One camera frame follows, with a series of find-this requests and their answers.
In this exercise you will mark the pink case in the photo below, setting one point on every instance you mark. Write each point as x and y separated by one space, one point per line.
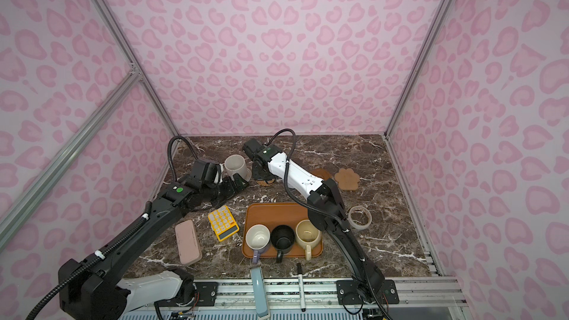
188 246

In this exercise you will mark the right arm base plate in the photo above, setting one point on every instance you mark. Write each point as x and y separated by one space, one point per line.
350 292

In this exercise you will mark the clear tape roll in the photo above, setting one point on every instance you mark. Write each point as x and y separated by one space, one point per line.
360 217

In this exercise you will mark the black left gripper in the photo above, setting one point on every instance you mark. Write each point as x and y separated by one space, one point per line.
232 189

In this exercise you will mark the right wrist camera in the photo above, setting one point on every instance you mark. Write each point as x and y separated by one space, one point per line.
252 147

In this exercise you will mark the white speckled mug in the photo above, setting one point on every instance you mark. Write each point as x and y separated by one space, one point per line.
236 165

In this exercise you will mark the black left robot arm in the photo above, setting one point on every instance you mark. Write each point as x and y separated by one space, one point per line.
91 287

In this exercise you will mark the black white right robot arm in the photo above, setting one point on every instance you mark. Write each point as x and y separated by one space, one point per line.
326 211

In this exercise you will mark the cream yellow mug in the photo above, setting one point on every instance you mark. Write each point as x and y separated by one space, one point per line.
308 237

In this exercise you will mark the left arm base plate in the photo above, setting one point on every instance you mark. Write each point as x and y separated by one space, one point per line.
197 294

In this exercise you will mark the black mug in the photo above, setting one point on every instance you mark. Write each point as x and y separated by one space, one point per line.
282 239

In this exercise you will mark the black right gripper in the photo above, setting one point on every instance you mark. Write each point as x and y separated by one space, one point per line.
257 176

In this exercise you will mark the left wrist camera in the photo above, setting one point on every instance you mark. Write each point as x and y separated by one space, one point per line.
205 173

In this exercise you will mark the orange rectangular tray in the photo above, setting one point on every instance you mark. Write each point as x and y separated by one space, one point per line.
273 215

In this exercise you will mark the light blue stapler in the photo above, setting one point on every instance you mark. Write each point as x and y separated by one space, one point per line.
260 295

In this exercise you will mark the rattan round coaster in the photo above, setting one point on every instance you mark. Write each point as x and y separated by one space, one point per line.
265 183

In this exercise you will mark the brown wooden round coaster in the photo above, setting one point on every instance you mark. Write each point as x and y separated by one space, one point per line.
322 173

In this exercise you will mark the black marker pen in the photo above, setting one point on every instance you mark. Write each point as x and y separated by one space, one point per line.
302 299

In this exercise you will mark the white mug purple handle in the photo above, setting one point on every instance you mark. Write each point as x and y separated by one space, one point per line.
258 239

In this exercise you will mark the brown paw shaped coaster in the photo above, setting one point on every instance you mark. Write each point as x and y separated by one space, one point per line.
347 179

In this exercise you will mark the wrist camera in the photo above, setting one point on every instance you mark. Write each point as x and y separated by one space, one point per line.
252 147
205 173

